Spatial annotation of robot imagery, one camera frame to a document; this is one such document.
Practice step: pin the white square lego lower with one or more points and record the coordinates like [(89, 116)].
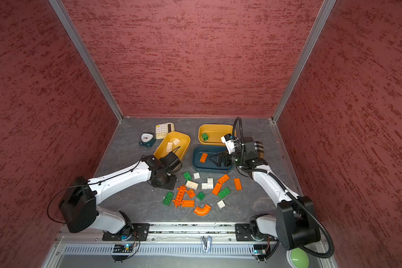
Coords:
[(221, 204)]

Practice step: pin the yellow tub left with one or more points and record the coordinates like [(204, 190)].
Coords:
[(180, 150)]

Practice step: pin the green push button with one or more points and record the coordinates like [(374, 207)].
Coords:
[(298, 258)]

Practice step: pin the orange long lego chassis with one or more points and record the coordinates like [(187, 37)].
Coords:
[(180, 195)]

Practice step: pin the white 2x4 lego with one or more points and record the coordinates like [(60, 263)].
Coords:
[(192, 185), (169, 147)]

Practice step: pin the small teal alarm clock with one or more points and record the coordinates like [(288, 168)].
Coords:
[(147, 140)]

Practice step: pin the dark teal tub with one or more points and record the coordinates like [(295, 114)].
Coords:
[(208, 166)]

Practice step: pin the orange curved lego piece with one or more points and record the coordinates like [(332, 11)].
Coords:
[(202, 211)]

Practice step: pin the green cube lego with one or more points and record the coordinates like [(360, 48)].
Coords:
[(187, 176)]

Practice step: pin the orange 2x3 lego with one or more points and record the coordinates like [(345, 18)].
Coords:
[(203, 158), (217, 189), (237, 184), (223, 179)]

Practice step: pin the left circuit board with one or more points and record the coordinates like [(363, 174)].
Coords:
[(122, 249)]

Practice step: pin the orange flat 2x4 lego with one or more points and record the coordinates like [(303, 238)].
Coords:
[(188, 203)]

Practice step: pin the yellow tub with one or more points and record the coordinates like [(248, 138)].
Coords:
[(215, 132), (180, 150)]

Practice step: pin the right circuit board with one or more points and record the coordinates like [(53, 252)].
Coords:
[(260, 250)]

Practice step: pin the white L-shaped lego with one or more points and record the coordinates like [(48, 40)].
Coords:
[(208, 185)]

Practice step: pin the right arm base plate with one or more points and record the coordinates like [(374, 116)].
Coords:
[(243, 232)]

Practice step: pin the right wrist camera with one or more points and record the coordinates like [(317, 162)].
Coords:
[(229, 142)]

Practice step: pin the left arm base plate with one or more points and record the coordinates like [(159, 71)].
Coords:
[(127, 231)]

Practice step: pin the green 2x4 lego plate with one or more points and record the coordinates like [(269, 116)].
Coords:
[(168, 198)]

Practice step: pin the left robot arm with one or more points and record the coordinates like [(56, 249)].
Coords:
[(81, 204)]

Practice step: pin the small orange lego brick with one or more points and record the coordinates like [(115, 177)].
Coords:
[(191, 193)]

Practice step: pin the plaid checkered pouch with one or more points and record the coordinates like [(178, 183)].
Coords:
[(259, 147)]

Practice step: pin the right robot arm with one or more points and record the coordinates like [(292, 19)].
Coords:
[(293, 223)]

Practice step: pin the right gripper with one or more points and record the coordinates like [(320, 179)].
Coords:
[(220, 159)]

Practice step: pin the cream calculator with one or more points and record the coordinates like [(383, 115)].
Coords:
[(162, 130)]

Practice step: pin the aluminium front rail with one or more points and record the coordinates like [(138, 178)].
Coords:
[(164, 232)]

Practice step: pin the yellow tub right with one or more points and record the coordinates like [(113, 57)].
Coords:
[(215, 132)]

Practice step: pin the green 2x3 lego plate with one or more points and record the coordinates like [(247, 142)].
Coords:
[(223, 193)]

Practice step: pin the circuit board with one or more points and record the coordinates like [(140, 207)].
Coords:
[(260, 250), (122, 249)]

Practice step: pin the metal clip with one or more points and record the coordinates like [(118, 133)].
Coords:
[(206, 244)]

